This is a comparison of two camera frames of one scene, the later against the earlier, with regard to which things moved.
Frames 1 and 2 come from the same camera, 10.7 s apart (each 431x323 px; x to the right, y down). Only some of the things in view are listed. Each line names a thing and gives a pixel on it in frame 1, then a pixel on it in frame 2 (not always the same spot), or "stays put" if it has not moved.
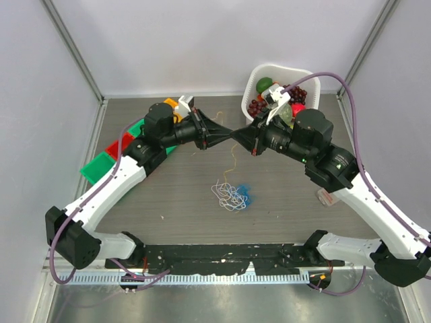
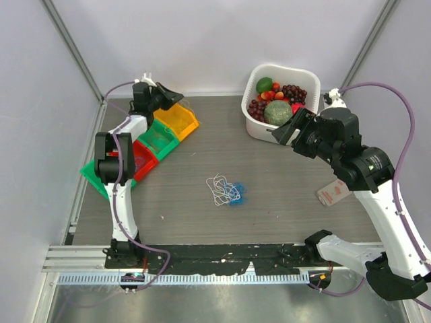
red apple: [297, 108] stays put
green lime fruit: [262, 83] stays put
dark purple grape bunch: [297, 95] stays put
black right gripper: [253, 136] -> [300, 119]
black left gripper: [207, 132] -> [170, 97]
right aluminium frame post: [341, 97] stays put
